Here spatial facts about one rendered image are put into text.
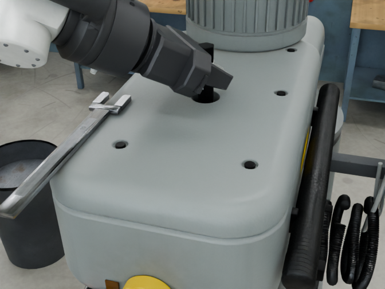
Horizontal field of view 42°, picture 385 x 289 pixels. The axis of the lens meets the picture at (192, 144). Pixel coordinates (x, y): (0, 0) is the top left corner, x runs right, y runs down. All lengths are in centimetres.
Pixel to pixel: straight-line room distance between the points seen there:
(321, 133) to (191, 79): 26
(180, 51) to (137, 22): 6
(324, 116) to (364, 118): 383
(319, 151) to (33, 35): 40
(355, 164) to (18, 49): 69
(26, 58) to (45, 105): 437
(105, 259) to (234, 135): 19
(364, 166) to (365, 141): 328
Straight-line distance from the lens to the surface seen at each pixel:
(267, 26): 78
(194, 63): 56
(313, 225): 59
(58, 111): 475
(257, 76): 71
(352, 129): 444
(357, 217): 104
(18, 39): 50
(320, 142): 73
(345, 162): 101
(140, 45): 55
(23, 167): 312
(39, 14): 51
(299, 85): 70
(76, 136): 57
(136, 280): 55
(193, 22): 83
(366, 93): 454
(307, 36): 125
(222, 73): 63
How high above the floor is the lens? 219
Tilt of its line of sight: 32 degrees down
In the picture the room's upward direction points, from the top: 1 degrees counter-clockwise
